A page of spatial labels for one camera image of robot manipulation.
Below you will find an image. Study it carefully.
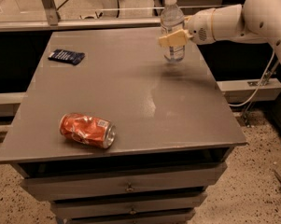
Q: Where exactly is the clear plastic water bottle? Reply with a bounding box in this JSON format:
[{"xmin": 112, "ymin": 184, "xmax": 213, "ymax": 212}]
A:
[{"xmin": 161, "ymin": 0, "xmax": 185, "ymax": 63}]

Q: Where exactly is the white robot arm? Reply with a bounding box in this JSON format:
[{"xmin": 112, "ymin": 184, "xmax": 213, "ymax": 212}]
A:
[{"xmin": 159, "ymin": 0, "xmax": 281, "ymax": 64}]

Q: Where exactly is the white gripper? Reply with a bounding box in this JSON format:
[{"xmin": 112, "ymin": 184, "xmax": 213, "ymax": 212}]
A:
[{"xmin": 159, "ymin": 8, "xmax": 215, "ymax": 48}]

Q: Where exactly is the white cable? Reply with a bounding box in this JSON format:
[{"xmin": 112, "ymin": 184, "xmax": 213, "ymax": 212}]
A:
[{"xmin": 228, "ymin": 49, "xmax": 276, "ymax": 108}]

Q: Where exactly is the grey drawer cabinet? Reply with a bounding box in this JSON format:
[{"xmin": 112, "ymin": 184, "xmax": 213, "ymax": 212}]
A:
[{"xmin": 0, "ymin": 28, "xmax": 246, "ymax": 224}]

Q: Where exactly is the metal railing frame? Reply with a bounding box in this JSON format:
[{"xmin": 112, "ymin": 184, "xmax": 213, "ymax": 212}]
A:
[{"xmin": 0, "ymin": 0, "xmax": 281, "ymax": 33}]

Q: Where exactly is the blue rxbar blueberry wrapper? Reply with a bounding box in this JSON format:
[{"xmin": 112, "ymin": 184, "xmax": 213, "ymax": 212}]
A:
[{"xmin": 48, "ymin": 49, "xmax": 85, "ymax": 65}]

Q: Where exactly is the crushed orange soda can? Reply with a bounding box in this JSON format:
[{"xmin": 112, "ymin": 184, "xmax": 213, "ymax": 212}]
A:
[{"xmin": 59, "ymin": 113, "xmax": 116, "ymax": 149}]

